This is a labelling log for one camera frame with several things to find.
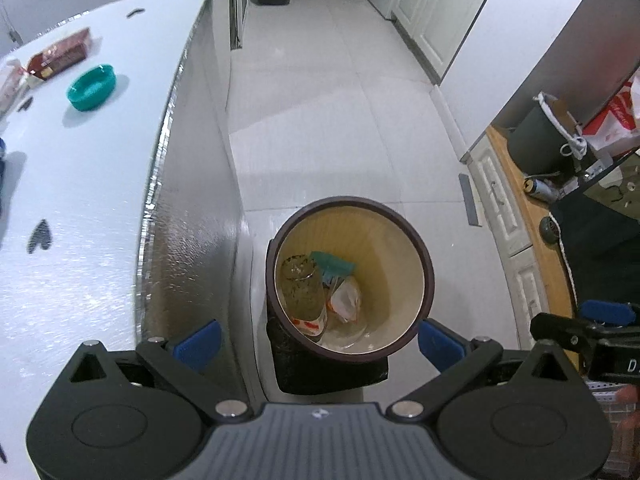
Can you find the clear plastic bottle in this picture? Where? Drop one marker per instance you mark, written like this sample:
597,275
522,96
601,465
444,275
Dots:
302,295

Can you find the round brown-rimmed trash bin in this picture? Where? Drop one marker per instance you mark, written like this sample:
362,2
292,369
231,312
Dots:
390,260

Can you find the white refrigerator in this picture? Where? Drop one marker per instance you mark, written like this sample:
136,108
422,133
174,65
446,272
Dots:
239,5

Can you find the teal white snack packet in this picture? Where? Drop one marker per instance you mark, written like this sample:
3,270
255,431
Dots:
332,262

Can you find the grey bin with white bag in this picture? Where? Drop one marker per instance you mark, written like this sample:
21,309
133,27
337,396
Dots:
535,140

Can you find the olive green cloth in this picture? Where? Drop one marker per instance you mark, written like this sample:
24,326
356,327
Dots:
615,182

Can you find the white red wrapper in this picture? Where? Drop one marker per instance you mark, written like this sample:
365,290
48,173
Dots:
10,85

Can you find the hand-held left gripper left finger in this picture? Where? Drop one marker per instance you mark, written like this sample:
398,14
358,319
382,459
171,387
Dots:
200,345

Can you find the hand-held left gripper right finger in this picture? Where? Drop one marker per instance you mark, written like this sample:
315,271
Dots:
440,347

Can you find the person's right hand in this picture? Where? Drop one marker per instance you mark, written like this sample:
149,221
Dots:
629,427

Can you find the metal spray can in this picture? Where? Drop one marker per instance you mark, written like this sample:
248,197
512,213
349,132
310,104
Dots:
540,187

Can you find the teal plastic lid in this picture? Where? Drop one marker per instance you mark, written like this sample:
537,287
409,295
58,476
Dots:
90,90

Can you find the clear orange plastic bag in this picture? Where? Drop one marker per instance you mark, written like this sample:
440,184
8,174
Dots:
345,300

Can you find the red cigarette box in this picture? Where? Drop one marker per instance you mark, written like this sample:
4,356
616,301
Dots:
60,52

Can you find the white low cabinet wooden top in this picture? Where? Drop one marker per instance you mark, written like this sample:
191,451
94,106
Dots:
500,195

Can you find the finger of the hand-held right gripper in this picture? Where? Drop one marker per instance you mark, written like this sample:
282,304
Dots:
565,332
607,312

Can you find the red white shopping bag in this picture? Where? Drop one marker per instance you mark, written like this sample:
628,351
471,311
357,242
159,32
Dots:
615,120

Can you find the white kitchen cabinet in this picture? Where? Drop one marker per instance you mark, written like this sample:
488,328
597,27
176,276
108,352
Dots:
440,10

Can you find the crushed blue drink can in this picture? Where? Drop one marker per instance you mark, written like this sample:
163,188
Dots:
2,152

